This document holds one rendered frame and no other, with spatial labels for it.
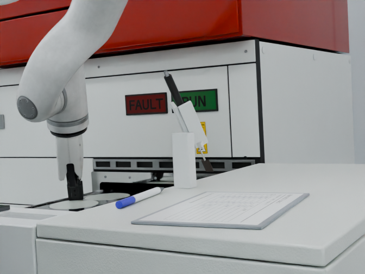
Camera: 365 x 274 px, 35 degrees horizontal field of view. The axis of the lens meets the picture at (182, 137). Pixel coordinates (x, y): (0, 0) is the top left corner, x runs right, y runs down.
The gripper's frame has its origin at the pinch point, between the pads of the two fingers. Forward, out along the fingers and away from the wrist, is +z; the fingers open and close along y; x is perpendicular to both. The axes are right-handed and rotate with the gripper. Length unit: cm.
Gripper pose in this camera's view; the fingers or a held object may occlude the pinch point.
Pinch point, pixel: (75, 191)
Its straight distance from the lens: 127.7
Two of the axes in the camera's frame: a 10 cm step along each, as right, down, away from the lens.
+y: 1.2, 4.6, -8.8
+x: 9.9, -0.6, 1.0
